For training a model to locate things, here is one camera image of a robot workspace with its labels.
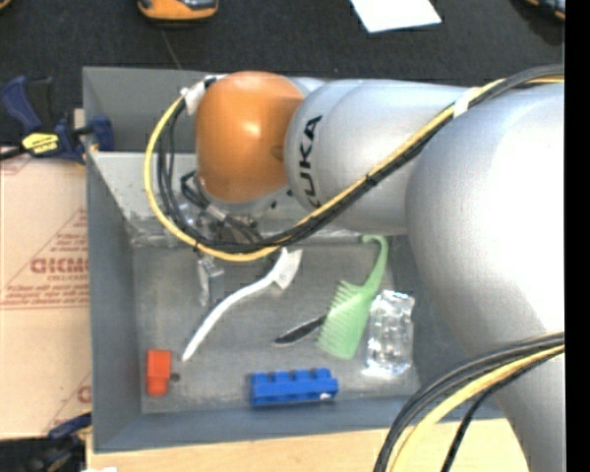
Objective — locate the orange block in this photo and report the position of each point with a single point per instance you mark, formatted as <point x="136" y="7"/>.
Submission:
<point x="158" y="369"/>

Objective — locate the clear plastic packet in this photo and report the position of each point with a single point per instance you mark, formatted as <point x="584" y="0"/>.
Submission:
<point x="389" y="335"/>

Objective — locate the blue toy brick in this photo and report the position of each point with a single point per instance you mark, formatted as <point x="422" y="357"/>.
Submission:
<point x="292" y="386"/>

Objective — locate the green comb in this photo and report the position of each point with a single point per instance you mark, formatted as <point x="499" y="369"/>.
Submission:
<point x="346" y="320"/>

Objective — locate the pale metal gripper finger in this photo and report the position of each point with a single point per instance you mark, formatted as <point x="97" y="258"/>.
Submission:
<point x="206" y="276"/>

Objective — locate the brown cardboard board red print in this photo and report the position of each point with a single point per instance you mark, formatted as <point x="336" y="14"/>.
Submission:
<point x="39" y="273"/>

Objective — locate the black narrow tool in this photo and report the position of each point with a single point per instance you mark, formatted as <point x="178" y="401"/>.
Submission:
<point x="297" y="332"/>

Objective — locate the grey metal bin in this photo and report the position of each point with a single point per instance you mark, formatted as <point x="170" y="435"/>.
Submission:
<point x="108" y="312"/>

